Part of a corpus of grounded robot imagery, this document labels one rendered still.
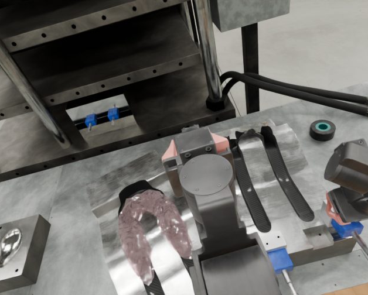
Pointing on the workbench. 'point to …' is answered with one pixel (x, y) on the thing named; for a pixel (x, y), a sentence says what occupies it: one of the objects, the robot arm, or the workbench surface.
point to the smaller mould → (16, 253)
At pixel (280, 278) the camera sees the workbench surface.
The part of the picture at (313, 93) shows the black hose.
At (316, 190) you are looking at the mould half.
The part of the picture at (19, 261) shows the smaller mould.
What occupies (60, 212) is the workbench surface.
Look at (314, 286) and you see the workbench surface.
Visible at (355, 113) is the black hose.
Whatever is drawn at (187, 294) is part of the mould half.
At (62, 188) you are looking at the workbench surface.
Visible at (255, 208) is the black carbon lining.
